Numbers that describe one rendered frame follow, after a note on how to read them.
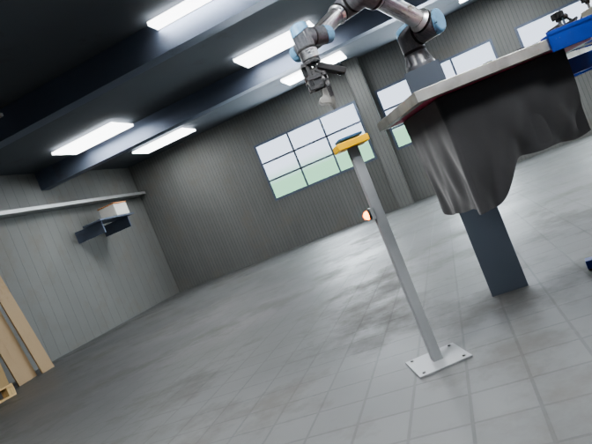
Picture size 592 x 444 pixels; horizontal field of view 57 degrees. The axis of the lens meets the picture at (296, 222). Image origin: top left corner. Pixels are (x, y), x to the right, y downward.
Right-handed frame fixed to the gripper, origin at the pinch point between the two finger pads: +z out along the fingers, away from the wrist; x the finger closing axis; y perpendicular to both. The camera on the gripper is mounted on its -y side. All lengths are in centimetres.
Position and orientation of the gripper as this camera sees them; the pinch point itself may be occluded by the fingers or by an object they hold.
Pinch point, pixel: (335, 106)
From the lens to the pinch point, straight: 222.6
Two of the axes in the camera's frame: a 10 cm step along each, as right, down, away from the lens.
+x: 0.6, 0.0, -10.0
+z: 3.8, 9.3, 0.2
